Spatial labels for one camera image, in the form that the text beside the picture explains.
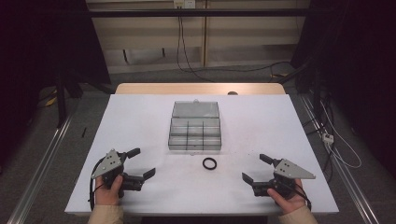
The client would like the black metal stand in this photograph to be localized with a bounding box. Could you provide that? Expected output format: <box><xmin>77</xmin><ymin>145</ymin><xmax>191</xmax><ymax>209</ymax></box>
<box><xmin>54</xmin><ymin>69</ymin><xmax>82</xmax><ymax>129</ymax></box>

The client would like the black horizontal bar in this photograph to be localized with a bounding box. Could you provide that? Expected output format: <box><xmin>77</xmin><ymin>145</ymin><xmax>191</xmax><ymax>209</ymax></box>
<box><xmin>86</xmin><ymin>7</ymin><xmax>313</xmax><ymax>19</ymax></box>

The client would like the aluminium floor rail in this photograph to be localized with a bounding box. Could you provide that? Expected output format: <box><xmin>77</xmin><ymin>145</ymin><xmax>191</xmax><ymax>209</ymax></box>
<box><xmin>7</xmin><ymin>106</ymin><xmax>78</xmax><ymax>224</ymax></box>
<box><xmin>297</xmin><ymin>92</ymin><xmax>381</xmax><ymax>224</ymax></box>

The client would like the black wall cable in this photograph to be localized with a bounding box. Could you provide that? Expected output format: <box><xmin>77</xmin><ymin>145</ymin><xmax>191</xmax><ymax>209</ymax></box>
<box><xmin>176</xmin><ymin>7</ymin><xmax>292</xmax><ymax>84</ymax></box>

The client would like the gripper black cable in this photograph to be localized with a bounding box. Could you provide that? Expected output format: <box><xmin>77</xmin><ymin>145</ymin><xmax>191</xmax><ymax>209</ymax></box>
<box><xmin>89</xmin><ymin>157</ymin><xmax>108</xmax><ymax>212</ymax></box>
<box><xmin>288</xmin><ymin>181</ymin><xmax>313</xmax><ymax>212</ymax></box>

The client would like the black floor cable bundle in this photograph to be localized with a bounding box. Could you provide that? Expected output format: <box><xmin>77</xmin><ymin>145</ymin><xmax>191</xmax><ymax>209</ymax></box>
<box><xmin>300</xmin><ymin>92</ymin><xmax>339</xmax><ymax>185</ymax></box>

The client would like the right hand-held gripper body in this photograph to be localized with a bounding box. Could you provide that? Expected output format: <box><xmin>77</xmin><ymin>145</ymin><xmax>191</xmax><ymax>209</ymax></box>
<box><xmin>269</xmin><ymin>158</ymin><xmax>317</xmax><ymax>199</ymax></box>

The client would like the person's right hand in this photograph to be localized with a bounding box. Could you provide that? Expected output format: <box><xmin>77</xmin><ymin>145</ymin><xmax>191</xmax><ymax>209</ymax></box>
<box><xmin>266</xmin><ymin>178</ymin><xmax>308</xmax><ymax>216</ymax></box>

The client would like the white power strip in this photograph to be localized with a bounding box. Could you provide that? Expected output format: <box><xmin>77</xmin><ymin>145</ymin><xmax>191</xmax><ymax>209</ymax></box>
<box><xmin>321</xmin><ymin>133</ymin><xmax>335</xmax><ymax>146</ymax></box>

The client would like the black ring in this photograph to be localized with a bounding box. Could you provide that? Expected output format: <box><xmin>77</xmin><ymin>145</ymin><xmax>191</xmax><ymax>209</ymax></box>
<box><xmin>202</xmin><ymin>157</ymin><xmax>218</xmax><ymax>171</ymax></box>

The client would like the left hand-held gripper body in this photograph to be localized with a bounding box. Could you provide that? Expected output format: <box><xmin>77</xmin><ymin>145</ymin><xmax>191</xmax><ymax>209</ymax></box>
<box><xmin>91</xmin><ymin>148</ymin><xmax>128</xmax><ymax>191</ymax></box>

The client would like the clear plastic compartment box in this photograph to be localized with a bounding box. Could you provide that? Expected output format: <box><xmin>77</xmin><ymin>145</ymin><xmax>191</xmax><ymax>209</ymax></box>
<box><xmin>167</xmin><ymin>99</ymin><xmax>223</xmax><ymax>156</ymax></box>

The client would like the black curtain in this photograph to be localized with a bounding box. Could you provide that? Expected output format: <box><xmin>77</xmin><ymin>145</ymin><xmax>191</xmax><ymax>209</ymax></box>
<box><xmin>289</xmin><ymin>0</ymin><xmax>396</xmax><ymax>180</ymax></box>
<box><xmin>0</xmin><ymin>0</ymin><xmax>112</xmax><ymax>175</ymax></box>

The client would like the white cable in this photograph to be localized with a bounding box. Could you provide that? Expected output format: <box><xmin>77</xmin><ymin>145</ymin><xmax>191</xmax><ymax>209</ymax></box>
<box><xmin>319</xmin><ymin>100</ymin><xmax>362</xmax><ymax>170</ymax></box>

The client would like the white wall socket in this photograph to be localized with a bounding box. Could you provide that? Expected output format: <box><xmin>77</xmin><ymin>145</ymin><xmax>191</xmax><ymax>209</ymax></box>
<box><xmin>173</xmin><ymin>0</ymin><xmax>197</xmax><ymax>9</ymax></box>

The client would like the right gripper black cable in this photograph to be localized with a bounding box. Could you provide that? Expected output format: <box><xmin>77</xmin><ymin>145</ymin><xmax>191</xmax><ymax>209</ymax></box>
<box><xmin>288</xmin><ymin>181</ymin><xmax>313</xmax><ymax>212</ymax></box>

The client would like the white table cover sheet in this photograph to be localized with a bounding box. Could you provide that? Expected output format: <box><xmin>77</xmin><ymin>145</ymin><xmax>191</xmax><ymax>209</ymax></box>
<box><xmin>64</xmin><ymin>93</ymin><xmax>340</xmax><ymax>216</ymax></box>

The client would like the person's left hand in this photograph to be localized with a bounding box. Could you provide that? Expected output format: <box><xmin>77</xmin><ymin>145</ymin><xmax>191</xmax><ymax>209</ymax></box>
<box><xmin>94</xmin><ymin>175</ymin><xmax>124</xmax><ymax>206</ymax></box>

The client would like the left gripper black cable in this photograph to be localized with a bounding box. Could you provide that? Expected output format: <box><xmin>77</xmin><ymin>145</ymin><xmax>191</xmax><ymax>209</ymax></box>
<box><xmin>89</xmin><ymin>157</ymin><xmax>108</xmax><ymax>212</ymax></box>

